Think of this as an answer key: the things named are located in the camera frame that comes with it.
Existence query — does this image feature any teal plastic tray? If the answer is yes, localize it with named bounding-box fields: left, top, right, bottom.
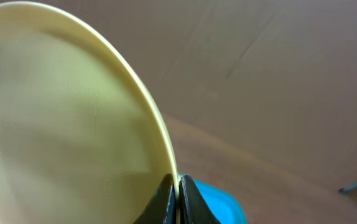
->
left=193, top=179, right=248, bottom=224

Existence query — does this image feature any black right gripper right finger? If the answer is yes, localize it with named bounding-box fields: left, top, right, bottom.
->
left=179, top=174, right=220, bottom=224

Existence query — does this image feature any yellow plate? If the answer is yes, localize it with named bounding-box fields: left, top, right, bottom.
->
left=0, top=1, right=177, bottom=223

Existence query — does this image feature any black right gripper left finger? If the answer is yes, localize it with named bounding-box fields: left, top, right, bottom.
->
left=134, top=174, right=176, bottom=224

